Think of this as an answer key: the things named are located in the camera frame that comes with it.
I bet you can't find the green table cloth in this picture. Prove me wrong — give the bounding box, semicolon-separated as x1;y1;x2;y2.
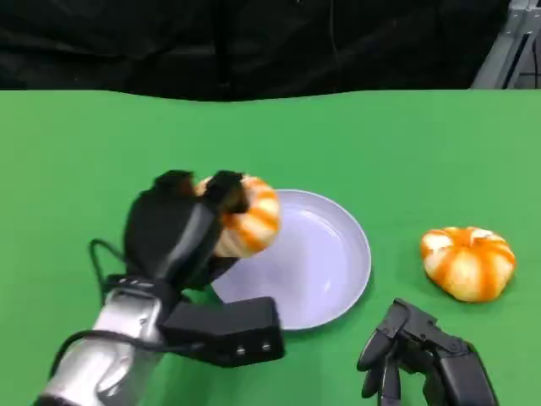
0;88;541;406

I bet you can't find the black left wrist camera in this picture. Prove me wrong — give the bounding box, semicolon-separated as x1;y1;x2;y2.
158;296;286;368

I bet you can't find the lilac plate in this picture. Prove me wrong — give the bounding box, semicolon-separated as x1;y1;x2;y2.
208;189;373;332

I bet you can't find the grey metal frame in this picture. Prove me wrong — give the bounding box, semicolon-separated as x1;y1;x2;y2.
469;0;541;91

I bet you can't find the orange and white bread roll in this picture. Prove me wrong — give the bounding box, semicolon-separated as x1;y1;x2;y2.
419;226;517;303
194;175;282;258

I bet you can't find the black backdrop curtain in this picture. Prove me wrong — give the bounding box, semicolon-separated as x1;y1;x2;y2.
0;0;512;102

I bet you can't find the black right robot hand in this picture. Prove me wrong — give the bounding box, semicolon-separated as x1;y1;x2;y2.
356;298;500;406

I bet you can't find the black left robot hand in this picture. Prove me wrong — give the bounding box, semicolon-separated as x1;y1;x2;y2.
123;169;249;306

